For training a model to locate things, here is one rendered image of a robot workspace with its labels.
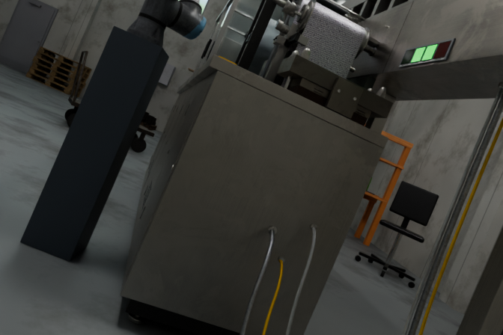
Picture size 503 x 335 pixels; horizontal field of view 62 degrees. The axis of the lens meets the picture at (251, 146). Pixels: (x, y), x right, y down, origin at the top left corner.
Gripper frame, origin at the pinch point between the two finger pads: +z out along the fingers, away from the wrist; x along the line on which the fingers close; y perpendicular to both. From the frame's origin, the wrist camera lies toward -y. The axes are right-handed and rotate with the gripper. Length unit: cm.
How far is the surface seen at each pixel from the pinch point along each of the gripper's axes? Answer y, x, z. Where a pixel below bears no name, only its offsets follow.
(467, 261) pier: 142, 196, 287
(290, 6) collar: 7.9, 24.1, 0.6
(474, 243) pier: 157, 196, 275
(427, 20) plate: 31, -29, 28
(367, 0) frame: 50, 35, 12
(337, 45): 8.5, -4.1, 23.7
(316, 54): -1.0, -4.1, 23.6
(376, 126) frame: 17, 9, 64
